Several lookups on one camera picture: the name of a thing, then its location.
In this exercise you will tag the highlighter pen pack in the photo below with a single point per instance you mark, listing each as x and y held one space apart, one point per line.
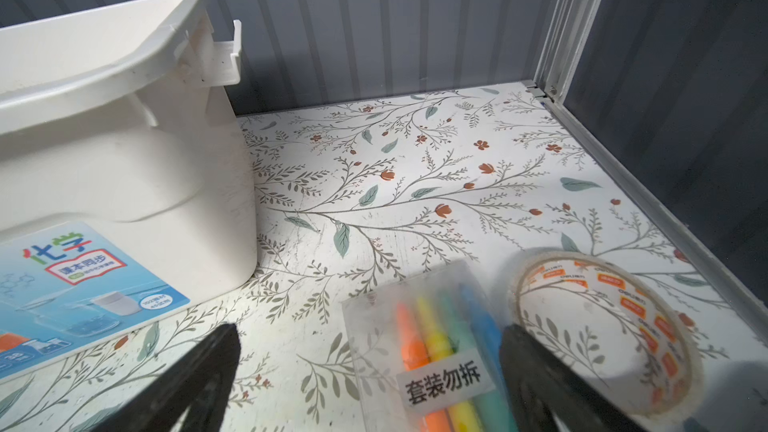
425 353

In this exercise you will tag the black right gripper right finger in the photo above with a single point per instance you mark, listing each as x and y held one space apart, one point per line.
544 391

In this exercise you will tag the white plastic storage bin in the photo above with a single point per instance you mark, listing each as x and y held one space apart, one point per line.
127 190

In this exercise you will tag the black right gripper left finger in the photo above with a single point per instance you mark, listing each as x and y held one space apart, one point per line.
193 392

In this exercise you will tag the clear tape roll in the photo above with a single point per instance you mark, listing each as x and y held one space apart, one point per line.
614 332

